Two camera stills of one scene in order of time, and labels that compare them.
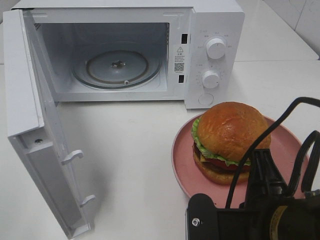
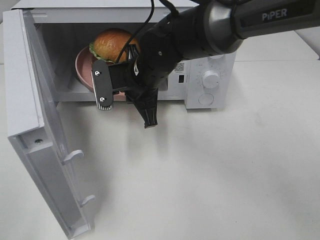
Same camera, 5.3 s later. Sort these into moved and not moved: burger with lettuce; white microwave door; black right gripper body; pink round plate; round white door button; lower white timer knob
Moved: pink round plate; burger with lettuce; black right gripper body
Not moved: white microwave door; lower white timer knob; round white door button
